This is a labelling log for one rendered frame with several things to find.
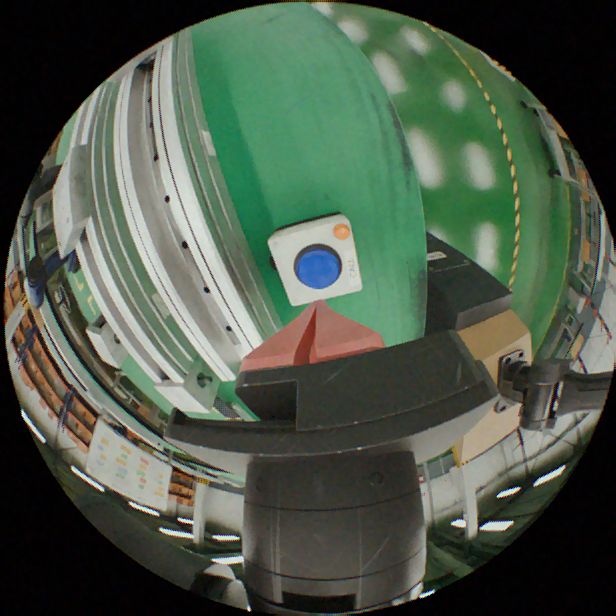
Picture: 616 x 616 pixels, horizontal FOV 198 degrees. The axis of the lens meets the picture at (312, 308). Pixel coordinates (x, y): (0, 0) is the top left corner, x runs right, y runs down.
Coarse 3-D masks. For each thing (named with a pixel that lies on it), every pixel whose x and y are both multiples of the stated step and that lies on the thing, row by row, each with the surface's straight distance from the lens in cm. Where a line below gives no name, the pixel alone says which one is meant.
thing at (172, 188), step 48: (192, 48) 47; (144, 96) 38; (192, 96) 30; (144, 144) 30; (192, 144) 23; (144, 192) 26; (192, 192) 19; (144, 240) 24; (192, 240) 20; (240, 240) 25; (192, 288) 26; (240, 288) 21; (192, 336) 27; (240, 336) 23
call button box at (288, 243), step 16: (288, 224) 25; (304, 224) 22; (320, 224) 20; (336, 224) 19; (272, 240) 20; (288, 240) 20; (304, 240) 20; (320, 240) 20; (336, 240) 20; (352, 240) 20; (272, 256) 25; (288, 256) 20; (336, 256) 20; (352, 256) 20; (288, 272) 21; (352, 272) 21; (288, 288) 22; (304, 288) 22; (336, 288) 22; (352, 288) 22
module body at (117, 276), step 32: (96, 96) 56; (96, 128) 47; (96, 160) 42; (96, 192) 38; (96, 224) 35; (128, 224) 38; (96, 256) 35; (128, 256) 36; (96, 288) 39; (128, 288) 34; (128, 320) 35; (160, 320) 38; (160, 352) 36; (192, 352) 41
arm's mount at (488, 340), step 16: (496, 320) 51; (512, 320) 53; (464, 336) 44; (480, 336) 45; (496, 336) 47; (512, 336) 49; (528, 336) 53; (480, 352) 42; (496, 352) 44; (528, 352) 53; (496, 368) 44; (496, 384) 45; (496, 416) 49; (512, 416) 55; (480, 432) 48; (496, 432) 52; (464, 448) 47; (480, 448) 51
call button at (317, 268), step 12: (312, 252) 19; (324, 252) 19; (300, 264) 19; (312, 264) 19; (324, 264) 19; (336, 264) 19; (300, 276) 19; (312, 276) 19; (324, 276) 19; (336, 276) 20; (312, 288) 20
